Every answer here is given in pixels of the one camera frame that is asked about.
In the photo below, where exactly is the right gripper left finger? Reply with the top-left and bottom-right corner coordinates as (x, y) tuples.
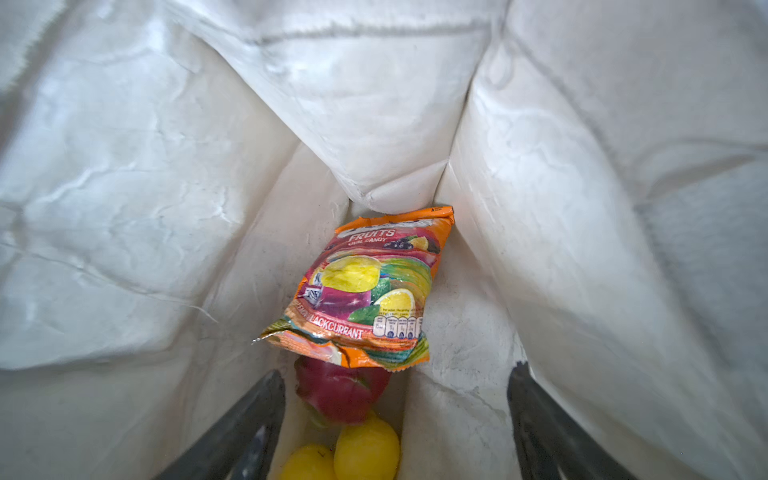
(156, 370), (286, 480)

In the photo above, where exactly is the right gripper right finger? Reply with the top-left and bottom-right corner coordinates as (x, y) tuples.
(507, 362), (634, 480)

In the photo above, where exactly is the yellow lemon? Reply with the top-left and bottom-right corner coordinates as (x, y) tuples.
(334, 412), (401, 480)
(278, 444), (337, 480)

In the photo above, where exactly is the pink dragon fruit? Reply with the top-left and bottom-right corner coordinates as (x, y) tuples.
(294, 356), (392, 425)

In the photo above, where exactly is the orange candy bag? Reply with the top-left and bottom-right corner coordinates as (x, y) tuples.
(260, 206), (455, 372)

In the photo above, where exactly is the cream canvas grocery bag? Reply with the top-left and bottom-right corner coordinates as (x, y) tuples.
(1, 1), (767, 479)

